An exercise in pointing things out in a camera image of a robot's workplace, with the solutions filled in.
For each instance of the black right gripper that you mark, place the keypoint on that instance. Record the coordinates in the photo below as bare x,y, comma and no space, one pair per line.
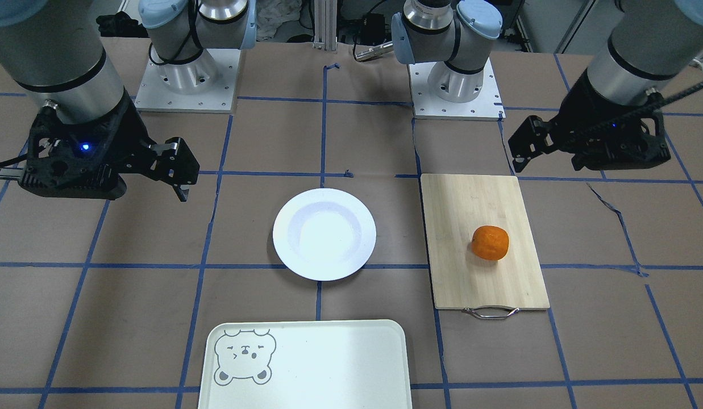
130,136

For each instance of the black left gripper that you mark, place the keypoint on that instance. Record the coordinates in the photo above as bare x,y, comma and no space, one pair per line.
573,116

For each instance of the orange fruit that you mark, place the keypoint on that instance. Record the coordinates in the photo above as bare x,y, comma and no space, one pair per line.
490,243

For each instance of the white round plate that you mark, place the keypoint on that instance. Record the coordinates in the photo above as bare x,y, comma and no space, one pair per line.
324,234

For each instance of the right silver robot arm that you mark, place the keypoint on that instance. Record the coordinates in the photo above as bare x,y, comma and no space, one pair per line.
52,52

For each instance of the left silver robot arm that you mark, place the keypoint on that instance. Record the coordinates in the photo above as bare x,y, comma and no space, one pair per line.
640,46

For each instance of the cream tray with bear print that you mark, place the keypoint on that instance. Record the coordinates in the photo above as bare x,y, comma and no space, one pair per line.
354,363

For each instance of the bamboo cutting board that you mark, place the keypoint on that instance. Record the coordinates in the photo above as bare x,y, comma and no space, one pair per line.
454,206

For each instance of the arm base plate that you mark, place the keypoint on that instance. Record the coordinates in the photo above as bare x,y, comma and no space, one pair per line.
439,93
205,85

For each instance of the aluminium frame post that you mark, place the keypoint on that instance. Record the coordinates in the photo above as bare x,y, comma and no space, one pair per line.
325,23

